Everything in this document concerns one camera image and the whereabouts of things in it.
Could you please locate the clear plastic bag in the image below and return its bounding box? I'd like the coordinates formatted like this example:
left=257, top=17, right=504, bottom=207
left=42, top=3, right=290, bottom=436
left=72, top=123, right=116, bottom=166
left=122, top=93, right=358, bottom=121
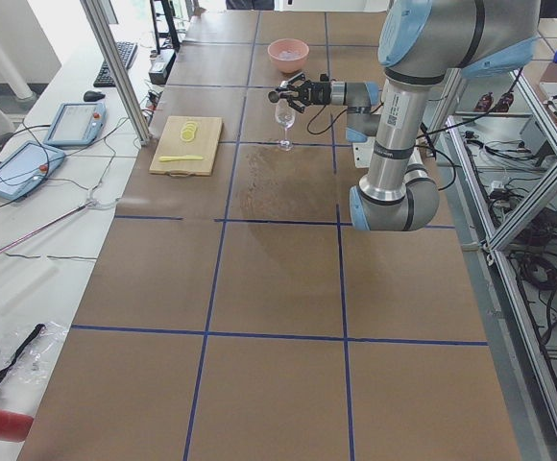
left=0, top=321, right=69, bottom=395

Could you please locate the clear ice cubes pile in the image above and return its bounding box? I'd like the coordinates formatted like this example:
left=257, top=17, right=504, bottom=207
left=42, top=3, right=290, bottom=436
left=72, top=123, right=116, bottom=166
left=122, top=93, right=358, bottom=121
left=276, top=49, right=302, bottom=61

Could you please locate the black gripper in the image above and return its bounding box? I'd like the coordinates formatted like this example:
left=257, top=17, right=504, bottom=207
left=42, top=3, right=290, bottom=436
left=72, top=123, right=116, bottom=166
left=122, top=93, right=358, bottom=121
left=276, top=72, right=331, bottom=113

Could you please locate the pink bowl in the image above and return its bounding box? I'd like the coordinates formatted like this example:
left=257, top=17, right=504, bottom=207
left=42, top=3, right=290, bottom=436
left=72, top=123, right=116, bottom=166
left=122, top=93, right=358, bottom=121
left=267, top=38, right=309, bottom=74

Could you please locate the yellow plastic knife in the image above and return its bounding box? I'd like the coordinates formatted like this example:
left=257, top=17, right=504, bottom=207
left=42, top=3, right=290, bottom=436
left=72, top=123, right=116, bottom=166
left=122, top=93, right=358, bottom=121
left=158, top=155, right=205, bottom=162

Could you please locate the black computer mouse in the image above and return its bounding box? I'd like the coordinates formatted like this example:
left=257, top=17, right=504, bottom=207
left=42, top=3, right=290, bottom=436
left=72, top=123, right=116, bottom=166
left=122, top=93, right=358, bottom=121
left=83, top=90, right=106, bottom=102

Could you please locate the wooden cutting board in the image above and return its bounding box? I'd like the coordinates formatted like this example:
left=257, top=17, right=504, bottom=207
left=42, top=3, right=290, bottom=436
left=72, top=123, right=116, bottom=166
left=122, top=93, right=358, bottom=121
left=149, top=116, right=223, bottom=176

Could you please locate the black keyboard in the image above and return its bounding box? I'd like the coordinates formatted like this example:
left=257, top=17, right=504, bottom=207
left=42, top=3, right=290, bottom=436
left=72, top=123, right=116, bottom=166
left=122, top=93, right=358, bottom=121
left=92, top=40, right=139, bottom=88

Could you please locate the blue teach pendant near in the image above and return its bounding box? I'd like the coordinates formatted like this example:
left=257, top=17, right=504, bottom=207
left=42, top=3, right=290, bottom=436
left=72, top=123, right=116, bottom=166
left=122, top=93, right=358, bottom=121
left=0, top=141, right=65, bottom=201

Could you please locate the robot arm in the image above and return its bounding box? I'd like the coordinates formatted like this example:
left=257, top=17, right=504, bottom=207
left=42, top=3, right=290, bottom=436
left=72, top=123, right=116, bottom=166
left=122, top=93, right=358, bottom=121
left=268, top=1, right=540, bottom=231

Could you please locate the lemon slice leftmost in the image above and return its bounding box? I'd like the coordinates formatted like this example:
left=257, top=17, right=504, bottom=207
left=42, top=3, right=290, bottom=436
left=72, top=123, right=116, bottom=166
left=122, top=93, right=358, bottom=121
left=180, top=132, right=195, bottom=142

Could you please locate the blue teach pendant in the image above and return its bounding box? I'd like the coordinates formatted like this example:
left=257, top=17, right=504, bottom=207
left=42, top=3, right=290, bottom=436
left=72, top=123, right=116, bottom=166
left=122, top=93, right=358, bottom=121
left=0, top=141, right=65, bottom=201
left=44, top=101, right=106, bottom=148

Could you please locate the blue teach pendant far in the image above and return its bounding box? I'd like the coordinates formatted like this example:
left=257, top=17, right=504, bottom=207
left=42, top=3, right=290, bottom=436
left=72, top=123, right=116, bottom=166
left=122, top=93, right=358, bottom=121
left=44, top=101, right=106, bottom=148

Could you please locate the aluminium frame post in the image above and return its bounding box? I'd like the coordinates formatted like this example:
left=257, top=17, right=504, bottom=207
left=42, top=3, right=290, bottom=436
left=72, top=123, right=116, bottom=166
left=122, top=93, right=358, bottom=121
left=80, top=0, right=151, bottom=146

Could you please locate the clear wine glass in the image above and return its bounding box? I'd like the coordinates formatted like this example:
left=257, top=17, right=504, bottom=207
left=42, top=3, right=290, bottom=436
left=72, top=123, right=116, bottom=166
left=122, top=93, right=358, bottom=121
left=275, top=99, right=296, bottom=151

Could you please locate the black box device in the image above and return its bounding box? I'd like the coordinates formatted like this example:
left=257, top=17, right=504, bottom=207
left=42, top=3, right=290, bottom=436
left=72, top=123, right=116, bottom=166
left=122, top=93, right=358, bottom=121
left=148, top=49, right=176, bottom=85

